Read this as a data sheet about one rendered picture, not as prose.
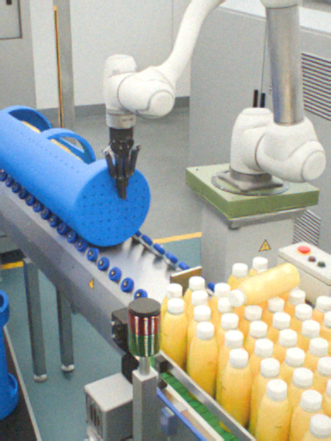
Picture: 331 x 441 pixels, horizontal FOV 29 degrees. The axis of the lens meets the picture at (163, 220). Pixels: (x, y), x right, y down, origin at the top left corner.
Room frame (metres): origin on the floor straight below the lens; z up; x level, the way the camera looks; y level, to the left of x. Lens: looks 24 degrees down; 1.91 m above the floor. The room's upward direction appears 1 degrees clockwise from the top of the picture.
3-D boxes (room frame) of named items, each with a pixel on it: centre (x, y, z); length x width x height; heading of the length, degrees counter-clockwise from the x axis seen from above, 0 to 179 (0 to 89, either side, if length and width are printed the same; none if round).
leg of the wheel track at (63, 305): (2.49, 0.45, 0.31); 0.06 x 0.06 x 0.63; 33
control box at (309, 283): (1.55, -0.42, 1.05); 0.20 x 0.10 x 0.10; 33
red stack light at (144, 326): (1.05, 0.03, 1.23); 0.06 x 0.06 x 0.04
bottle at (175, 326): (1.33, -0.03, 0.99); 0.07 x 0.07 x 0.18
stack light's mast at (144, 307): (1.05, 0.03, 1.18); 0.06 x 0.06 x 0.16
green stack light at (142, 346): (1.05, 0.03, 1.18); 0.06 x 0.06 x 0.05
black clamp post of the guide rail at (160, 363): (1.26, 0.00, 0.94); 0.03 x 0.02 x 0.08; 33
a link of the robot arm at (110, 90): (1.90, 0.13, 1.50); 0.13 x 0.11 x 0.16; 32
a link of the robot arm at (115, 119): (1.91, 0.13, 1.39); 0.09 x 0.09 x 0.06
